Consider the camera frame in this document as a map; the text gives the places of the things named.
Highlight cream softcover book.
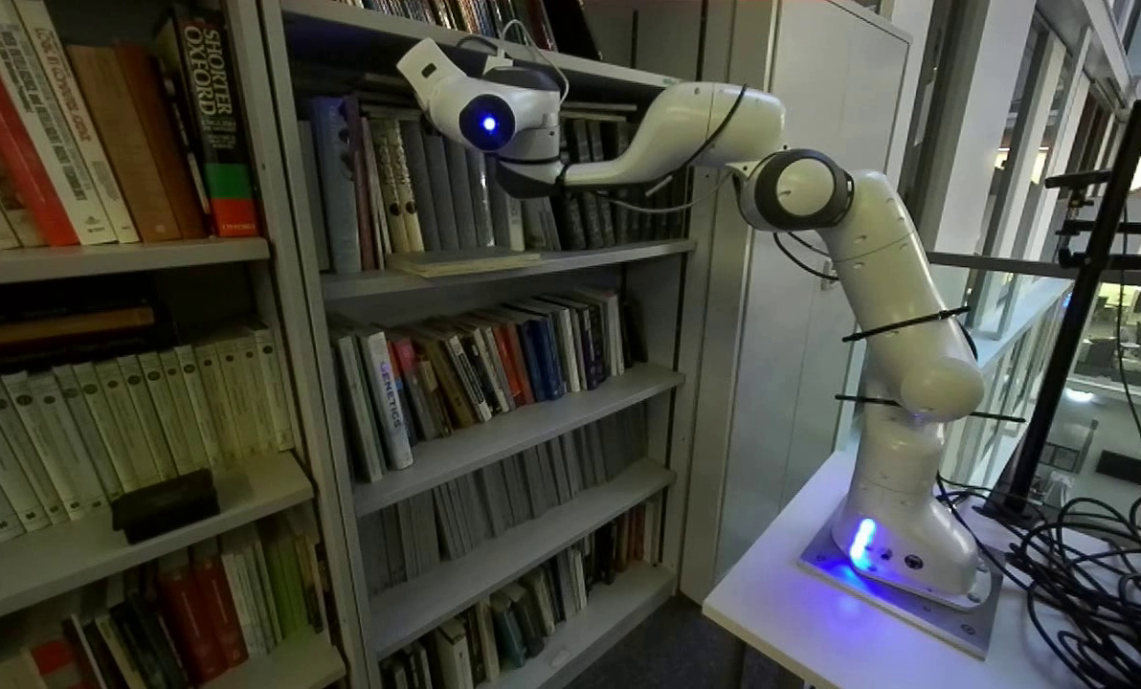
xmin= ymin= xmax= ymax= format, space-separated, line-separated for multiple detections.
xmin=388 ymin=249 xmax=547 ymax=282

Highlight white slim book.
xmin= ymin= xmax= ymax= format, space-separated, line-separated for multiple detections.
xmin=552 ymin=303 xmax=591 ymax=396

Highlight bright blue book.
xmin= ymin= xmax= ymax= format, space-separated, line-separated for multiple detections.
xmin=524 ymin=305 xmax=561 ymax=404

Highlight pale grey book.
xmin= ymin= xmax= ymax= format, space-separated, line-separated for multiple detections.
xmin=582 ymin=287 xmax=633 ymax=382

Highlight brown red book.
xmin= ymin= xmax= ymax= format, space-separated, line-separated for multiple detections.
xmin=505 ymin=313 xmax=534 ymax=411

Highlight orange red book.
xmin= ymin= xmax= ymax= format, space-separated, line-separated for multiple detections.
xmin=482 ymin=319 xmax=515 ymax=413

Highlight grey stacked books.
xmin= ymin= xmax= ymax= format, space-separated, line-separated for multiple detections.
xmin=488 ymin=188 xmax=532 ymax=257

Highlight olive yellow book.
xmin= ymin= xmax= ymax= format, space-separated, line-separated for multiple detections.
xmin=413 ymin=332 xmax=463 ymax=437

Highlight dark grey hardcover book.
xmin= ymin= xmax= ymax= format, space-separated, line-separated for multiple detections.
xmin=445 ymin=151 xmax=478 ymax=257
xmin=421 ymin=127 xmax=457 ymax=257
xmin=465 ymin=170 xmax=501 ymax=257

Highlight orange and blue book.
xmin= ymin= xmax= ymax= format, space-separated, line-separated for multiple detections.
xmin=390 ymin=332 xmax=434 ymax=452

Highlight white genetics book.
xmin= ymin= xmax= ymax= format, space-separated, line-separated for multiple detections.
xmin=357 ymin=324 xmax=418 ymax=475

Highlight white leaning book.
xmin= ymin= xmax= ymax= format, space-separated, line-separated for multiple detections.
xmin=331 ymin=332 xmax=390 ymax=487

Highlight white paperback book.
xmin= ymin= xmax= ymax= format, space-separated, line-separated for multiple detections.
xmin=427 ymin=618 xmax=474 ymax=689
xmin=552 ymin=544 xmax=594 ymax=624

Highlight thin red book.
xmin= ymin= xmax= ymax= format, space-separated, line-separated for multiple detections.
xmin=357 ymin=110 xmax=381 ymax=271

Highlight blue grey jacketed book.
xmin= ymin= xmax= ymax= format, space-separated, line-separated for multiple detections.
xmin=305 ymin=94 xmax=367 ymax=276

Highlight teal book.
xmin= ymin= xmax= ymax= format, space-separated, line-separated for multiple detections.
xmin=488 ymin=590 xmax=532 ymax=674

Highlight white tall book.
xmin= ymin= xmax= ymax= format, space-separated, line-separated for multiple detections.
xmin=217 ymin=549 xmax=280 ymax=664

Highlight black red green book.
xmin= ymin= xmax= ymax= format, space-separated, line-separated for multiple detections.
xmin=166 ymin=6 xmax=263 ymax=244

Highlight dark red book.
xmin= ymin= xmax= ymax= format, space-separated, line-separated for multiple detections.
xmin=182 ymin=552 xmax=247 ymax=674
xmin=144 ymin=559 xmax=217 ymax=683

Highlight brown hardcover book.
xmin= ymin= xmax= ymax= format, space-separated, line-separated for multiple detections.
xmin=65 ymin=40 xmax=187 ymax=244

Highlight brown thin book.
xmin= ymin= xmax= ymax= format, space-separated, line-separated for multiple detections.
xmin=0 ymin=303 xmax=166 ymax=359

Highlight cream hardcover book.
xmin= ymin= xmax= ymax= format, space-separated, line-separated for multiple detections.
xmin=10 ymin=0 xmax=144 ymax=249

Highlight white book black lettering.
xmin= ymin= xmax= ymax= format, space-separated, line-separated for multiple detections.
xmin=0 ymin=0 xmax=123 ymax=249

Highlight red hardcover book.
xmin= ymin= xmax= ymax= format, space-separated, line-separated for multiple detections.
xmin=0 ymin=18 xmax=48 ymax=252

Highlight grey metal bookshelf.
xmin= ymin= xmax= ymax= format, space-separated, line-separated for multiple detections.
xmin=256 ymin=0 xmax=714 ymax=689
xmin=0 ymin=0 xmax=352 ymax=689

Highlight grey journal volume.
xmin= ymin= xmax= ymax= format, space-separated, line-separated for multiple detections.
xmin=515 ymin=444 xmax=561 ymax=524
xmin=463 ymin=473 xmax=505 ymax=557
xmin=427 ymin=478 xmax=474 ymax=567
xmin=393 ymin=493 xmax=449 ymax=586

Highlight grey metal cabinet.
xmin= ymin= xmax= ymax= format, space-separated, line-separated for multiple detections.
xmin=679 ymin=0 xmax=930 ymax=605

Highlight white series volume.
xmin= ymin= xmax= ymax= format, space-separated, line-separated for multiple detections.
xmin=30 ymin=373 xmax=111 ymax=520
xmin=191 ymin=339 xmax=256 ymax=466
xmin=223 ymin=330 xmax=283 ymax=460
xmin=0 ymin=381 xmax=67 ymax=549
xmin=251 ymin=324 xmax=305 ymax=452
xmin=114 ymin=353 xmax=191 ymax=492
xmin=75 ymin=359 xmax=153 ymax=504
xmin=157 ymin=346 xmax=226 ymax=478

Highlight black box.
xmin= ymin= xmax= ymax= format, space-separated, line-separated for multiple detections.
xmin=106 ymin=466 xmax=226 ymax=549

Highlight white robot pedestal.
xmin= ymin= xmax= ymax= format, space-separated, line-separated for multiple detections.
xmin=700 ymin=444 xmax=1109 ymax=689

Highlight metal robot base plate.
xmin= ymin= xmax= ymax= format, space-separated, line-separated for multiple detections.
xmin=795 ymin=511 xmax=1007 ymax=664

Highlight white window frame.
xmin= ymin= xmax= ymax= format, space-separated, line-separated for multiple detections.
xmin=927 ymin=0 xmax=1141 ymax=515

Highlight black camera stand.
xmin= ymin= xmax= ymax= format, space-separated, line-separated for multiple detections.
xmin=984 ymin=80 xmax=1141 ymax=520

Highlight tangled black cable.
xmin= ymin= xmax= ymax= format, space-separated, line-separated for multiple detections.
xmin=930 ymin=475 xmax=1141 ymax=689

